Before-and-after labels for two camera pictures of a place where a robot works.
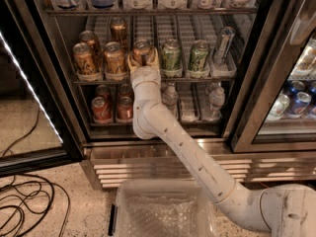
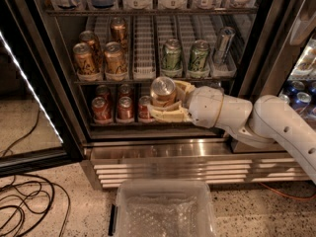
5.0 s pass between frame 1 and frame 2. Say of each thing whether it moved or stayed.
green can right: stayed
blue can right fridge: stayed
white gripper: moved
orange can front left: stayed
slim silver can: stayed
